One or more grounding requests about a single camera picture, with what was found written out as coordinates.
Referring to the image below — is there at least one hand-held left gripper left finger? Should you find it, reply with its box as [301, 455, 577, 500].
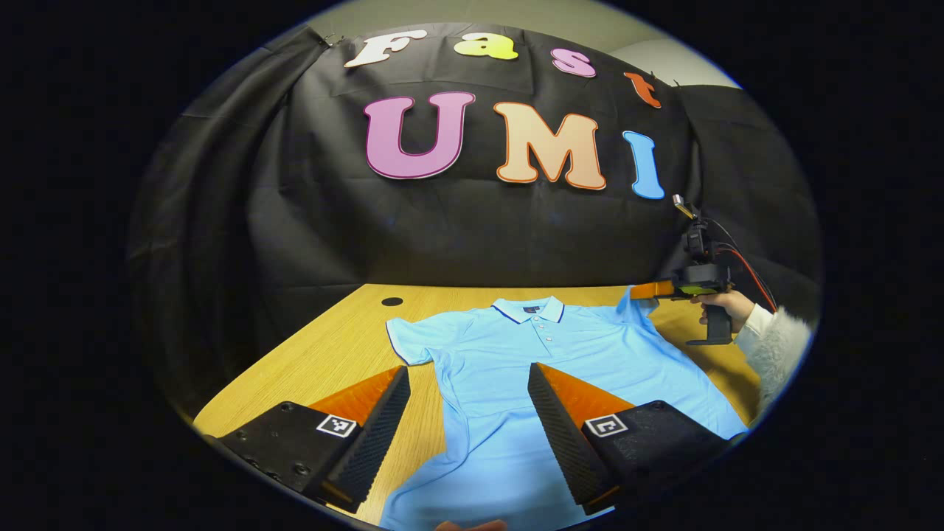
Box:
[203, 365, 412, 515]

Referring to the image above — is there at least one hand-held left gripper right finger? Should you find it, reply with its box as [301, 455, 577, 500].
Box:
[527, 361, 742, 516]

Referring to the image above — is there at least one black backdrop cloth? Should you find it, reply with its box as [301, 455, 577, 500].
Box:
[125, 22, 823, 421]

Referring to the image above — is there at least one red gripper cable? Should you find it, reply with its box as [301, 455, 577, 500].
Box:
[717, 246, 777, 312]

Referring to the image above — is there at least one light blue polo T-shirt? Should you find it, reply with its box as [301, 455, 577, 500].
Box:
[378, 286, 749, 531]

